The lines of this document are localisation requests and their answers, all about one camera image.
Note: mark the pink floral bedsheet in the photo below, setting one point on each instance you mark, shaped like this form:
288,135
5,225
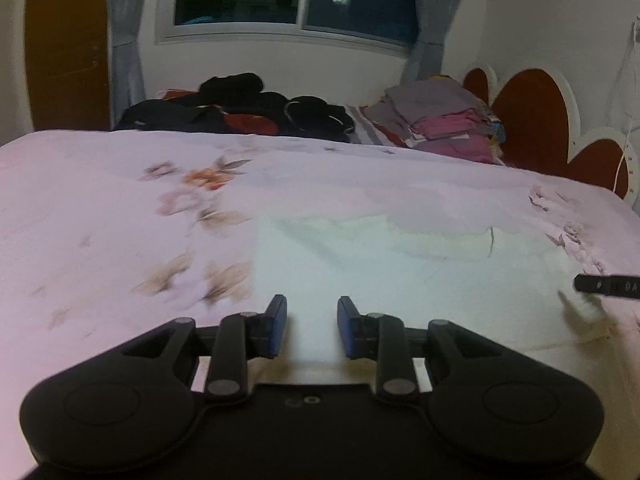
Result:
100,210

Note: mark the brown wooden door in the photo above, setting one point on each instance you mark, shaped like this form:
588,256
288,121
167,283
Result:
70,45

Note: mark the pile of dark clothes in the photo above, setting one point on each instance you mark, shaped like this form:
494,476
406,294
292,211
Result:
240,105

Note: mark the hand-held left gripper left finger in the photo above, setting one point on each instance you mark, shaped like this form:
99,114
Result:
276,326

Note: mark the stack of folded clothes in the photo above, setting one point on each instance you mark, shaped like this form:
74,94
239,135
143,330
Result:
435,110

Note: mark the small white garment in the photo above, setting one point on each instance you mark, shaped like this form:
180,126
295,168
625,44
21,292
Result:
400,280

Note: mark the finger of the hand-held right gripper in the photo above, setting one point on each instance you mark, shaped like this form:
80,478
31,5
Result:
607,286

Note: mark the red and white headboard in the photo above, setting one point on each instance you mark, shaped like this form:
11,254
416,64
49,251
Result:
530,115

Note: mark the grey curtain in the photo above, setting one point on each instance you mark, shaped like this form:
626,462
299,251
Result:
430,20
125,50

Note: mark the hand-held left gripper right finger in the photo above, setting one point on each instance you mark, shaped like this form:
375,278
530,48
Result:
345,327

